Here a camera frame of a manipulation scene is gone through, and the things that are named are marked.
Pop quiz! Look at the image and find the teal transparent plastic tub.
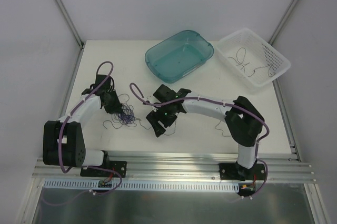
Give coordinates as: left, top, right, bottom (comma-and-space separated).
144, 30, 214, 84

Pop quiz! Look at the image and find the aluminium frame post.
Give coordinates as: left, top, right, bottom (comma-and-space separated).
269, 0, 300, 45
53, 0, 84, 48

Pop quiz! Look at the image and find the right aluminium frame post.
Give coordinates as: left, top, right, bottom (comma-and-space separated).
269, 0, 300, 45

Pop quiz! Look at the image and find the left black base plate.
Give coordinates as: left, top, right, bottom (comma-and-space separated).
80, 160, 127, 178

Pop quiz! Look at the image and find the white slotted cable duct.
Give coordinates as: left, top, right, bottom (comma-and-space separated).
43, 179, 239, 193

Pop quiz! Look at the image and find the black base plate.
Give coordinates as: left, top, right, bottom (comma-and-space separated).
219, 162, 267, 181
80, 160, 127, 178

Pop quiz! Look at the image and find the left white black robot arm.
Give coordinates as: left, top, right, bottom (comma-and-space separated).
43, 74, 122, 176

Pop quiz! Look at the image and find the thin cable bundle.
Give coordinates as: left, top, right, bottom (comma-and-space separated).
102, 93, 142, 129

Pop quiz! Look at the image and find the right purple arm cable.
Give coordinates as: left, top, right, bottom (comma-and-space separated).
130, 83, 271, 161

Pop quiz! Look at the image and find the white perforated plastic basket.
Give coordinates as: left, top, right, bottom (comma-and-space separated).
215, 28, 291, 91

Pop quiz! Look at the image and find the aluminium mounting rail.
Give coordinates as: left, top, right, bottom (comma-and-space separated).
33, 150, 315, 182

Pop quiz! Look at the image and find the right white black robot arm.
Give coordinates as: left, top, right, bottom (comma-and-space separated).
146, 85, 267, 181

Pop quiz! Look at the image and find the left aluminium frame post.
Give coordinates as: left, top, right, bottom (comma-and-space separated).
53, 0, 84, 48

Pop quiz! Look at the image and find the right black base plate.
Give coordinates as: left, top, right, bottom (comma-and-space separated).
219, 162, 267, 181

